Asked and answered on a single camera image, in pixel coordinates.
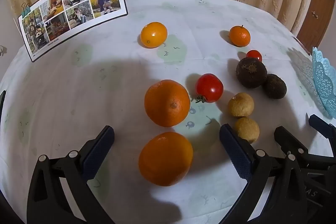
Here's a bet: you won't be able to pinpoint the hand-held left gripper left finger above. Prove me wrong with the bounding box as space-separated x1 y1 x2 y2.
26 125 116 224

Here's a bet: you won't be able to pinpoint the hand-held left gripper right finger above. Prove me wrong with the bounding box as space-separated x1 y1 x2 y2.
219 123 307 224

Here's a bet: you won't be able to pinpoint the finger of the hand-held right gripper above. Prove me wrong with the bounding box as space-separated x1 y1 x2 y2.
309 114 336 139
274 126 336 167

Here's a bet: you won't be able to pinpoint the brown longan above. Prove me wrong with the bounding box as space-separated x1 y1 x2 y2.
227 92 255 118
234 117 260 144

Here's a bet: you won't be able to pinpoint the light blue plastic basket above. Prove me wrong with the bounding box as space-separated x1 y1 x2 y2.
311 47 336 119

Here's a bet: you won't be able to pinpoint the small dark passion fruit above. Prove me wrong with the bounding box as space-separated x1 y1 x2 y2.
263 73 287 100

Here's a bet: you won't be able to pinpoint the large orange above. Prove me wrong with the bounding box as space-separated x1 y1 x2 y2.
144 79 191 127
138 132 194 187

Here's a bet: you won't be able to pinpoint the red tomato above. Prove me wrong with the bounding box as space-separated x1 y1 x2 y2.
192 73 224 104

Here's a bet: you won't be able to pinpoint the large dark passion fruit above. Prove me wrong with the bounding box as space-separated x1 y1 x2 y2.
236 57 268 89

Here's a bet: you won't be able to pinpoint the cherry tomato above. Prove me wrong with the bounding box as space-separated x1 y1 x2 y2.
246 49 263 62

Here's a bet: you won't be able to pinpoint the small mandarin with stem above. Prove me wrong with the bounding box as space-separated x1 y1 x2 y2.
228 25 251 47

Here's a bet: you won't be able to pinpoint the yellow-orange citrus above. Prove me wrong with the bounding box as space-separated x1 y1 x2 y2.
140 22 168 48

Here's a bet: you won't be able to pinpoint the white printed tablecloth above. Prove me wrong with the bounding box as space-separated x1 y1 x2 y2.
0 0 336 224

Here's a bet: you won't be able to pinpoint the pink thread snips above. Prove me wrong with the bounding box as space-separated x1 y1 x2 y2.
292 36 311 56

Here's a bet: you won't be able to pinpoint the wooden door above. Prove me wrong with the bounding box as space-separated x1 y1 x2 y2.
297 0 332 50

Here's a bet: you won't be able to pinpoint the photo collage card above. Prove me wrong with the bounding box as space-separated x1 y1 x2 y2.
18 0 129 62

